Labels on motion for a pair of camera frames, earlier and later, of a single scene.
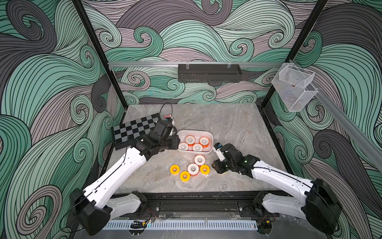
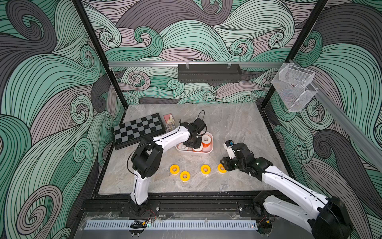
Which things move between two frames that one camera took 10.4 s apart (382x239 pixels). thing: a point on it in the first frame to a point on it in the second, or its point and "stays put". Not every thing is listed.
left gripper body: [170, 143] to [196, 144]
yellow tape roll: [208, 169] stays put
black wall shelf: [209, 73] stays put
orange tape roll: [193, 169] to [198, 150]
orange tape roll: [204, 141] stays put
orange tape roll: [183, 146] stays put
